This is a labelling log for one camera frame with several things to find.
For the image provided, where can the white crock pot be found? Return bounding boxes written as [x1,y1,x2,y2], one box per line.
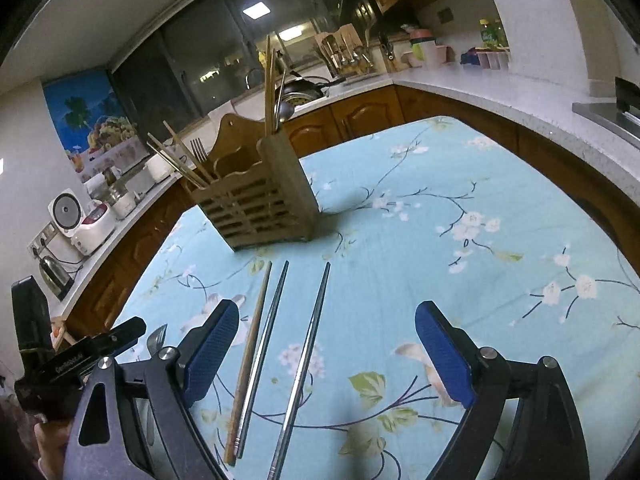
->
[144,154,175,183]

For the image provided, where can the pink plastic containers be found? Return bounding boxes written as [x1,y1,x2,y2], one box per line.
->
[409,28,450,70]

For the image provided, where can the green drink bottle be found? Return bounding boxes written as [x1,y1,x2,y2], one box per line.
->
[480,18,509,50]

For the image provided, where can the gas stove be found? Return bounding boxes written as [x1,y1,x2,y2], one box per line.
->
[572,77,640,150]

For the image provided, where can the fruit beach poster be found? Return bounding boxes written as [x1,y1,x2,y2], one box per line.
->
[43,70,149,182]

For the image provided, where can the black wok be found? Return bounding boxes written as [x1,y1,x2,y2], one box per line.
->
[282,77,346,106]

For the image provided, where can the blue floral tablecloth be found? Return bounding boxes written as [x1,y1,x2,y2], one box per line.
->
[122,117,639,479]

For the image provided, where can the person's left hand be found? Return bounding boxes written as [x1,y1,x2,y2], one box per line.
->
[34,419,73,480]

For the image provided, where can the steel fork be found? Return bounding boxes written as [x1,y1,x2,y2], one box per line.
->
[190,138,214,174]

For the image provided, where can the counter utensil rack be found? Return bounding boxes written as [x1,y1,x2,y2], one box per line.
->
[314,24,375,79]

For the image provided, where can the steel chopstick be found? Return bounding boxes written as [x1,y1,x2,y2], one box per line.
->
[267,262,331,480]
[233,261,290,460]
[274,50,288,131]

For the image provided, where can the wooden chopstick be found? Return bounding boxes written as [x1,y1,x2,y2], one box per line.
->
[264,35,274,136]
[163,120,214,183]
[146,133,206,190]
[224,261,272,466]
[266,49,277,134]

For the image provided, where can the white rice cooker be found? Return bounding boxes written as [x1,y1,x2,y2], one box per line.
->
[48,188,117,257]

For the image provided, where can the wooden slatted utensil holder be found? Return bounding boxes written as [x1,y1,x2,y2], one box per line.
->
[182,114,320,252]

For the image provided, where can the small white cooker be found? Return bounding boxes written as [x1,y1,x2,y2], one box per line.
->
[106,185,137,220]

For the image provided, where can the steel electric kettle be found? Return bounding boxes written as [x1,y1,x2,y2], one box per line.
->
[39,256,74,301]

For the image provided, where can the wooden kitchen cabinets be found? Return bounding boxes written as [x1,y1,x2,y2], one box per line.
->
[66,0,639,338]

